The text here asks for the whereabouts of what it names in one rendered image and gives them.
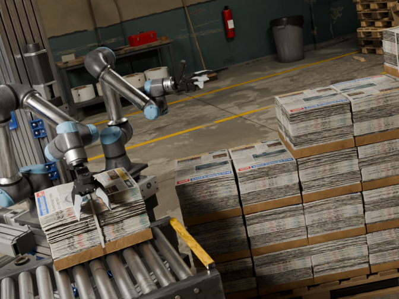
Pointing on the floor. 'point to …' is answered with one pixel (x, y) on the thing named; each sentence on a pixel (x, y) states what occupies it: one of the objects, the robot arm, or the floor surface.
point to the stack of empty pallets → (382, 14)
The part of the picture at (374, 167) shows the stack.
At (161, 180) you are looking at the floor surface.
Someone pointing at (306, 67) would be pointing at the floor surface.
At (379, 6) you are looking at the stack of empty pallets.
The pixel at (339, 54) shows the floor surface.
